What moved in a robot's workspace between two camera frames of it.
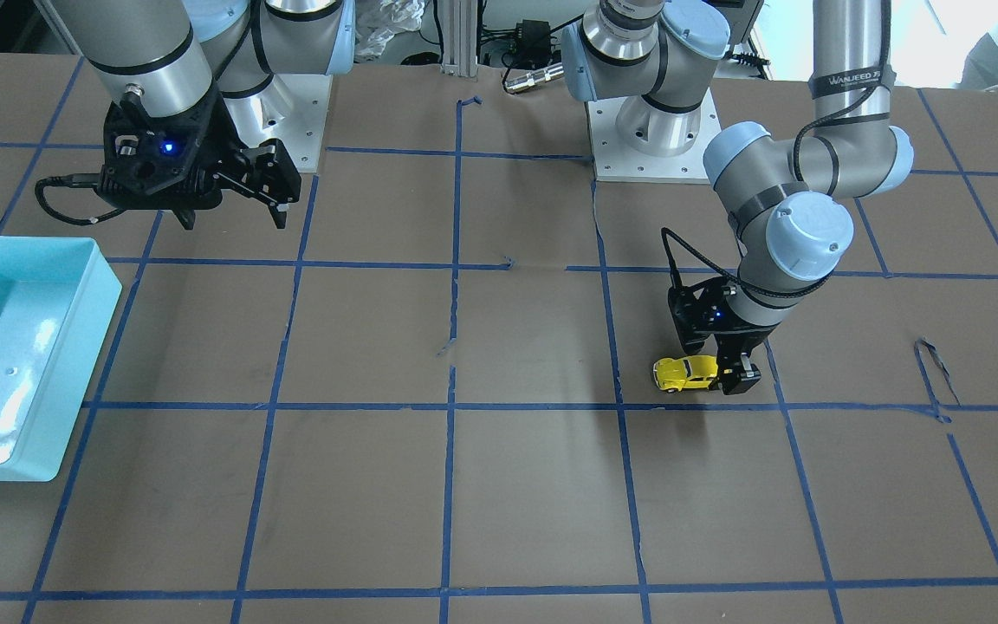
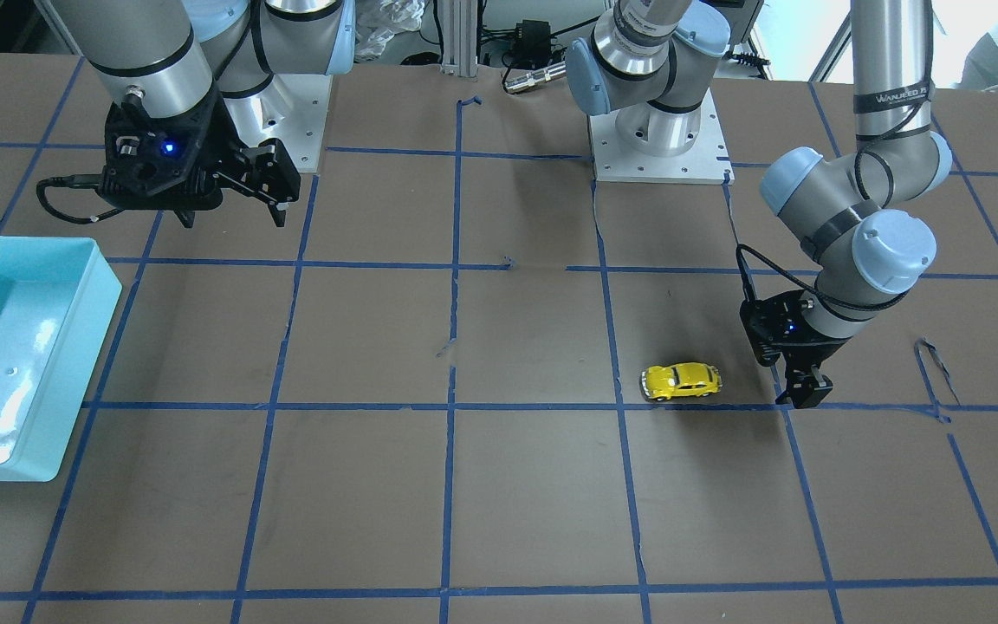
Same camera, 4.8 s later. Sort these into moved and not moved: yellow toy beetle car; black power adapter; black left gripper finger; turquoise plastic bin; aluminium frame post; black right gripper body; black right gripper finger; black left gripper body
Moved: black left gripper body; yellow toy beetle car; black left gripper finger
Not moved: turquoise plastic bin; black power adapter; black right gripper body; aluminium frame post; black right gripper finger
